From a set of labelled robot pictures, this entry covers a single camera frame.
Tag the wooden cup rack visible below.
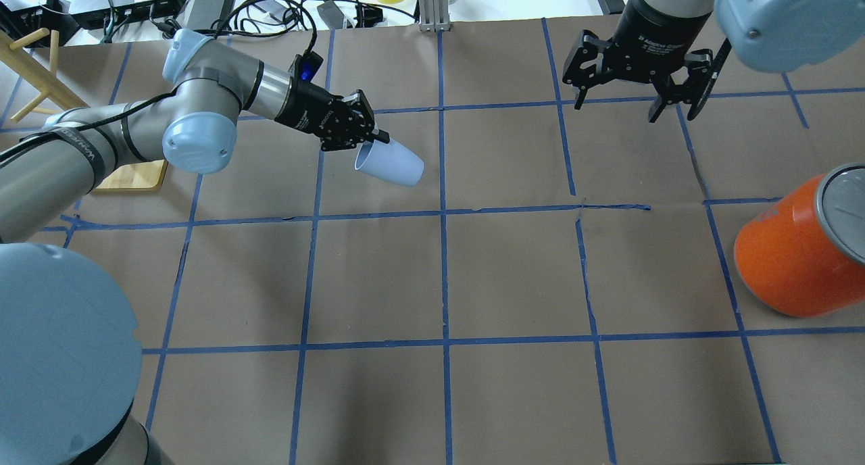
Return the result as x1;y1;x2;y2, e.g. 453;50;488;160
2;32;168;192

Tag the black power adapter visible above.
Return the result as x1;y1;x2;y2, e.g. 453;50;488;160
182;0;235;30

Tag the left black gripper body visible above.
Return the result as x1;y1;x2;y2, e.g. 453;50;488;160
273;80;352;148

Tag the light blue plastic cup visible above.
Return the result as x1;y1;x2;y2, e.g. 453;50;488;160
354;139;424;186

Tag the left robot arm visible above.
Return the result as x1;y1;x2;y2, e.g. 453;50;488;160
2;30;393;464

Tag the aluminium frame post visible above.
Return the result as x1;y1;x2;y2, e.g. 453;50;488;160
417;0;451;32

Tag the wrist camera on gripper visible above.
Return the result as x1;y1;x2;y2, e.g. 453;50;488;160
288;51;324;81

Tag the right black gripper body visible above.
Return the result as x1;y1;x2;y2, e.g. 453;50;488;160
612;0;713;84

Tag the orange canister with grey lid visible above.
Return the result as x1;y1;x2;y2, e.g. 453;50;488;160
733;163;864;318

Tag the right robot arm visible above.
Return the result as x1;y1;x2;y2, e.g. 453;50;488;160
562;0;864;123

